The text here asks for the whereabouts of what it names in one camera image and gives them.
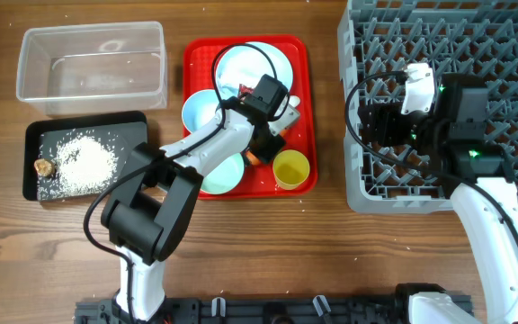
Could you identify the red serving tray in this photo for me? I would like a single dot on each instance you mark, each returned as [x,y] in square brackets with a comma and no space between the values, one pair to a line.
[259,181]

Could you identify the white plastic spoon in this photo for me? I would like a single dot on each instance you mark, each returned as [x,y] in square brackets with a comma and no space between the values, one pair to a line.
[294,101]

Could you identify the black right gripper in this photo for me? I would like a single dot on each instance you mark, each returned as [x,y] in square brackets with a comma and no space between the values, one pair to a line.
[384,119]

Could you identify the brown food scrap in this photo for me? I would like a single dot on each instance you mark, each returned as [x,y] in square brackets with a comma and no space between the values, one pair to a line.
[44,167]

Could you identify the light blue bowl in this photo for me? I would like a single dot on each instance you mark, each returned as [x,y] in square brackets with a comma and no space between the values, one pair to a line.
[199,109]

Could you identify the orange carrot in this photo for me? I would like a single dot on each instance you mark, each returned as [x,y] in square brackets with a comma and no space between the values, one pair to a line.
[253,160]

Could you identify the yellow cup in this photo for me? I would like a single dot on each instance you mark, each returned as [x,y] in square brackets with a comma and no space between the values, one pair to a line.
[291,169]

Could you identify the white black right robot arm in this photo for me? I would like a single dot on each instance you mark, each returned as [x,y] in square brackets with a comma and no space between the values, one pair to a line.
[447,123]

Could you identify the light blue plate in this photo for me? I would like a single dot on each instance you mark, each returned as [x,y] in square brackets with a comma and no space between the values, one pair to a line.
[244,66]

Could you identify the grey dishwasher rack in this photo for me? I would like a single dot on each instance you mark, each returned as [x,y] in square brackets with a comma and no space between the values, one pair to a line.
[479,38]

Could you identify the black waste tray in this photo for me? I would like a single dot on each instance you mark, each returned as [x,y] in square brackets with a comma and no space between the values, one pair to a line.
[128,129]

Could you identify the white rice pile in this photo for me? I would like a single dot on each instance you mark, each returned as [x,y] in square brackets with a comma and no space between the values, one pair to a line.
[85,164]

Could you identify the green bowl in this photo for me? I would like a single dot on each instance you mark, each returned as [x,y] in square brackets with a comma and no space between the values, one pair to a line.
[225,177]

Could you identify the clear plastic bin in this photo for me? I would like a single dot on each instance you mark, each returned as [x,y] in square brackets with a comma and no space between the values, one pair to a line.
[93,68]

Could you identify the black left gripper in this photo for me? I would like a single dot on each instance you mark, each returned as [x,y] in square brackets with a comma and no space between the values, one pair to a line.
[266,153]

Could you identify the red snack wrapper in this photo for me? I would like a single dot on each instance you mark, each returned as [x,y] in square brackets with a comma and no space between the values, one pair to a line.
[244,90]

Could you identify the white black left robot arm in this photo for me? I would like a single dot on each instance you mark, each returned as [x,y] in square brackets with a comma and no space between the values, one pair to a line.
[150,206]

